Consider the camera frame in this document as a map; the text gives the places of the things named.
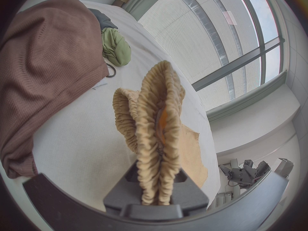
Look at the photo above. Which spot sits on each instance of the window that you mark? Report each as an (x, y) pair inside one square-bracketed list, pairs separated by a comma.
[(204, 32)]

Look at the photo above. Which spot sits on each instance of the white garment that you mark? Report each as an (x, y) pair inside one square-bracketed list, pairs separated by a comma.
[(99, 83)]

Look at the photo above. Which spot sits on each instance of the mustard yellow shorts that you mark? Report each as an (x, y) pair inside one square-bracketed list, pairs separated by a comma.
[(156, 129)]

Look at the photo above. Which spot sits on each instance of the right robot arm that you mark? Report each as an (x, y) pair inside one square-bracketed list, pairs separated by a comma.
[(285, 165)]

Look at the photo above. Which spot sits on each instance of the black garment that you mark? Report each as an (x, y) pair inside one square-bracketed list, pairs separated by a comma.
[(103, 18)]

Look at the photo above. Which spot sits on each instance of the olive green garment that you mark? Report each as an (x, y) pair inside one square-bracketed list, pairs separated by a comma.
[(115, 47)]

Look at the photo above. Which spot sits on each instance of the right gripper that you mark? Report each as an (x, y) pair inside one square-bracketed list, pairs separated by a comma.
[(240, 176)]

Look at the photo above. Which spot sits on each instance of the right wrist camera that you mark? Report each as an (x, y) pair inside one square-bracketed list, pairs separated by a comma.
[(249, 163)]

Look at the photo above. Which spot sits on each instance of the bed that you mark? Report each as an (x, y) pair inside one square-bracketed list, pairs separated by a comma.
[(79, 129)]

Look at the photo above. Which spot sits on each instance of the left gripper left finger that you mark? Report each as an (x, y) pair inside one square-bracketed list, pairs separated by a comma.
[(122, 191)]

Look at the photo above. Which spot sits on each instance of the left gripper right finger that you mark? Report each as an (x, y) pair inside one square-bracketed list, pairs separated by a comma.
[(190, 194)]

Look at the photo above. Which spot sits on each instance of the brown garment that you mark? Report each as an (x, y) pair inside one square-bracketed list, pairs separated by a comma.
[(43, 68)]

